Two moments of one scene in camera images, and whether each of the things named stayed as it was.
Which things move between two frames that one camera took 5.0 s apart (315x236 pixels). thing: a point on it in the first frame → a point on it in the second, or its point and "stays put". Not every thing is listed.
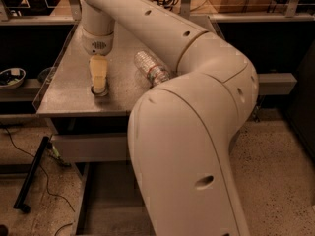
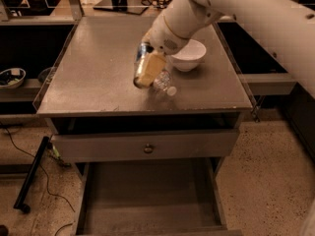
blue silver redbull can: x=104 y=93 → x=143 y=51
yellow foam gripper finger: x=98 y=65 → x=153 y=68
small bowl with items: x=12 y=77 stays put
